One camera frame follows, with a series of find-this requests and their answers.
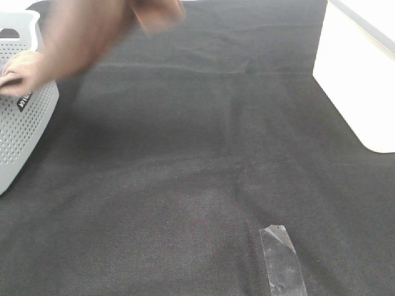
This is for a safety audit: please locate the brown microfibre towel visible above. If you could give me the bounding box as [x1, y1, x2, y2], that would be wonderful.
[1, 1, 185, 97]

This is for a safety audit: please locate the black fabric table cover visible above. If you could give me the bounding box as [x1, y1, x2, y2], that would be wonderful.
[1, 1, 394, 295]

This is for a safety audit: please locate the white plastic storage bin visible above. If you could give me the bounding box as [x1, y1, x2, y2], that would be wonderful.
[312, 1, 394, 154]

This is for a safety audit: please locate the clear adhesive tape strip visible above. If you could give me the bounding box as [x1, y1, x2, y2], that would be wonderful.
[259, 225, 308, 296]

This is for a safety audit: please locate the grey perforated laundry basket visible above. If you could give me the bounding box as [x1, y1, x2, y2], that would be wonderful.
[1, 10, 59, 193]

